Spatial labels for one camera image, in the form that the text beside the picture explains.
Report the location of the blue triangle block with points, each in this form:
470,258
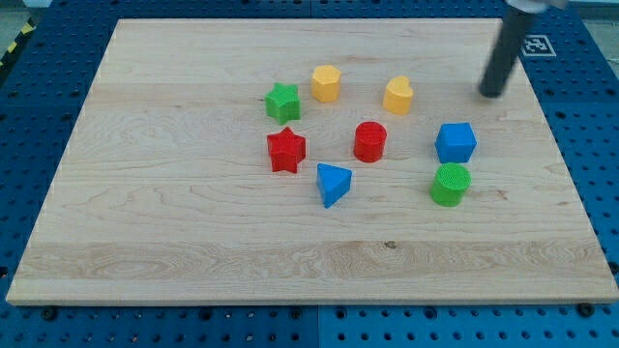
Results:
333,183

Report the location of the yellow hexagon block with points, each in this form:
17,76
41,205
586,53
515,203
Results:
325,83

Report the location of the black cylindrical robot end-effector rod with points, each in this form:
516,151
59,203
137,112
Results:
517,22

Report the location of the blue cube block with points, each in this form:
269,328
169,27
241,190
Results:
455,142

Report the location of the yellow heart block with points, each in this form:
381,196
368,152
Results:
398,95

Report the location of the white fiducial marker tag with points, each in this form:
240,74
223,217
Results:
537,46

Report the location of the light wooden board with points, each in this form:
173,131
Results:
166,195

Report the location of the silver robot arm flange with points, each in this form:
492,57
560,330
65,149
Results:
536,6

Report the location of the green star block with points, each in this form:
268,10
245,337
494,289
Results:
282,103

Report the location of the red cylinder block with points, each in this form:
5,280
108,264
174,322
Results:
369,142

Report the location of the green cylinder block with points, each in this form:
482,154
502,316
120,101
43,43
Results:
450,183

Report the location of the red star block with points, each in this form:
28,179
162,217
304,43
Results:
286,150

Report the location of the yellow black hazard tape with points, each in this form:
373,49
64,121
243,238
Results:
18,44

